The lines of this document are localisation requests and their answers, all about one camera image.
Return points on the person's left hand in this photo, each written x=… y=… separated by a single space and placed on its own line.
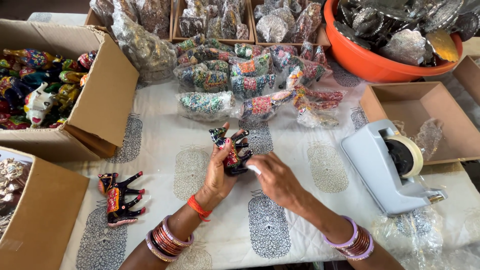
x=215 y=174

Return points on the orange plastic basin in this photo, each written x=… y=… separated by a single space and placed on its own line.
x=360 y=62

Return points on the small white sticker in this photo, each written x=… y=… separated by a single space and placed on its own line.
x=255 y=170

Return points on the clear tape roll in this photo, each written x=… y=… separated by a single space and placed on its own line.
x=414 y=155

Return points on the orange thread wristband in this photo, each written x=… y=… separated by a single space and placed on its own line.
x=198 y=208

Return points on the open cardboard box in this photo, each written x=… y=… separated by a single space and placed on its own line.
x=101 y=93

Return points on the wooden tray of wrapped items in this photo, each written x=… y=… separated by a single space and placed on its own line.
x=150 y=15
x=213 y=18
x=288 y=22

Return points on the person's right hand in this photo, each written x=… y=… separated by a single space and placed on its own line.
x=279 y=182

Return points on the grey tape dispenser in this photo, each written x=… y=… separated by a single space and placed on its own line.
x=369 y=172

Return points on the cardboard box with metallic items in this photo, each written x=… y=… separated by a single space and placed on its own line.
x=45 y=213

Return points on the stack of clear plastic bags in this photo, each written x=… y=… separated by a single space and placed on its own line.
x=408 y=240

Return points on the heap of silver metal plates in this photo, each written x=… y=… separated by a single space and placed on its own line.
x=397 y=22

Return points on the heap of colourful painted figurines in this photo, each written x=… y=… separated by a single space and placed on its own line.
x=35 y=90

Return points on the pink and copper bangles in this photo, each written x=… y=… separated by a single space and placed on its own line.
x=167 y=240
x=354 y=243

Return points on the crumpled clear plastic bag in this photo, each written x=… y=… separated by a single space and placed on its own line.
x=429 y=137

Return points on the shallow wooden tray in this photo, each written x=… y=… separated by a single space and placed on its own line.
x=412 y=101
x=468 y=77

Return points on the person's right fingers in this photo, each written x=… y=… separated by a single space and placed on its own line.
x=258 y=162

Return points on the white block-printed tablecloth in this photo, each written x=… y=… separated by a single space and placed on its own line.
x=176 y=150

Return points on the large plastic bag of figurines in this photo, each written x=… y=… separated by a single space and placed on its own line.
x=144 y=48

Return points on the pile of plastic-wrapped painted figurines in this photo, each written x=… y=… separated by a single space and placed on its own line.
x=247 y=75

